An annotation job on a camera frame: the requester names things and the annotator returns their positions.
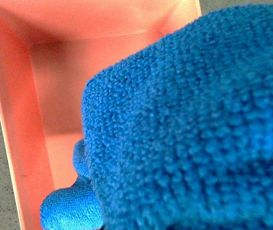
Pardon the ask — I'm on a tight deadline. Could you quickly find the blue microfiber cloth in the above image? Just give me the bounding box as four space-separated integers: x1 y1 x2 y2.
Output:
40 4 273 230

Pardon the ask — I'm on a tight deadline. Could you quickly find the pink plastic bin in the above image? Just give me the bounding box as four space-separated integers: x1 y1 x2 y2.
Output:
0 0 202 230

